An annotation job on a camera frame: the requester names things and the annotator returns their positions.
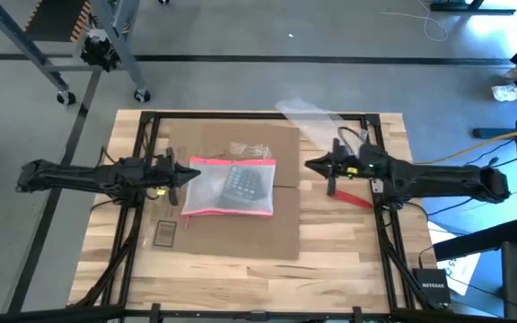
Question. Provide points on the black yellow striped mat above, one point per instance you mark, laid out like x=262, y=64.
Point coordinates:
x=56, y=20

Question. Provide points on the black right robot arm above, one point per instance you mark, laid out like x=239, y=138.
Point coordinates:
x=442, y=177

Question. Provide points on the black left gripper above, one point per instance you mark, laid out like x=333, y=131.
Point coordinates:
x=162, y=172

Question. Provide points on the red box cutter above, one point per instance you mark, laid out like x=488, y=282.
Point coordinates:
x=353, y=199

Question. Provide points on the pink mesh zipper pouch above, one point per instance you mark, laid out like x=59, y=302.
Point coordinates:
x=204, y=188

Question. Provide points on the black tangled device bundle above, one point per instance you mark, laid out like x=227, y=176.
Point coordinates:
x=99, y=51

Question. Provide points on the black Netgear network switch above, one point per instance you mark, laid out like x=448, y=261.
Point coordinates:
x=433, y=285

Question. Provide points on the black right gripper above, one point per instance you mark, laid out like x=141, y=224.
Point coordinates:
x=361, y=163

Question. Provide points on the silver metal bracket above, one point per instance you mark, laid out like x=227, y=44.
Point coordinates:
x=377, y=185

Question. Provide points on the white printed paper sheet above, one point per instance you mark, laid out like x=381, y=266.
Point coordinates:
x=465, y=269

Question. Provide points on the black calculator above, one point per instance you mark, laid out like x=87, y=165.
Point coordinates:
x=242, y=186

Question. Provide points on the grey metal rolling cart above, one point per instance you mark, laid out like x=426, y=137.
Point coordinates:
x=121, y=40

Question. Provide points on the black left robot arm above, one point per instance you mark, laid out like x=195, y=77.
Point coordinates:
x=83, y=175

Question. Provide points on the black desk leg beam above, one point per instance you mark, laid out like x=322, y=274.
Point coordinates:
x=478, y=240

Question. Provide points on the brown cardboard box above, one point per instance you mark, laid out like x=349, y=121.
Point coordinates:
x=240, y=224

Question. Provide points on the black aluminium table frame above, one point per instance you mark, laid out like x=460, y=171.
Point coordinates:
x=240, y=115

